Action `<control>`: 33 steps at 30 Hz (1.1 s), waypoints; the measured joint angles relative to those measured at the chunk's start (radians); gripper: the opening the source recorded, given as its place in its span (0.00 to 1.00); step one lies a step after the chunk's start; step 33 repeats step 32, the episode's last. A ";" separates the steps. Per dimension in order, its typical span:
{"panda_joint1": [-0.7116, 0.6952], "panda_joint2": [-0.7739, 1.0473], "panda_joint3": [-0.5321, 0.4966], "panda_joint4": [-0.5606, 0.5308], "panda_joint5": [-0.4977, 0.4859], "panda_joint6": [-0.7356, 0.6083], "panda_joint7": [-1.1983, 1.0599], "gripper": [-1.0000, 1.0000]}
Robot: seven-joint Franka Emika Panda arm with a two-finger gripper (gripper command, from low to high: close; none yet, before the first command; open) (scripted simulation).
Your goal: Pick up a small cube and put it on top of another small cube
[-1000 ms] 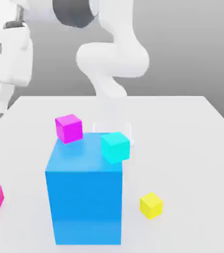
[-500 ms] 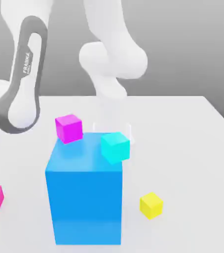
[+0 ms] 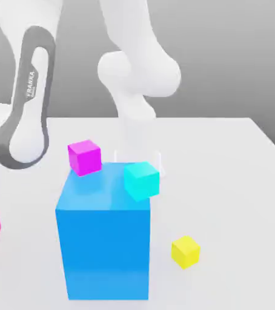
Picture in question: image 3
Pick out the large blue box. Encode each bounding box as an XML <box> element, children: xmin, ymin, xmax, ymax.
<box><xmin>55</xmin><ymin>161</ymin><xmax>152</xmax><ymax>302</ymax></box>

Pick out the small magenta cube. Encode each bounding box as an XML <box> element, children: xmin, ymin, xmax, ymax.
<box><xmin>67</xmin><ymin>139</ymin><xmax>103</xmax><ymax>177</ymax></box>

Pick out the small yellow cube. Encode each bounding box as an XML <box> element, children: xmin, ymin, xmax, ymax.
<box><xmin>171</xmin><ymin>235</ymin><xmax>201</xmax><ymax>270</ymax></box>

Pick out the small cyan cube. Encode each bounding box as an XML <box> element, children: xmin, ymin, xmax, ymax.
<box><xmin>123</xmin><ymin>161</ymin><xmax>161</xmax><ymax>202</ymax></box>

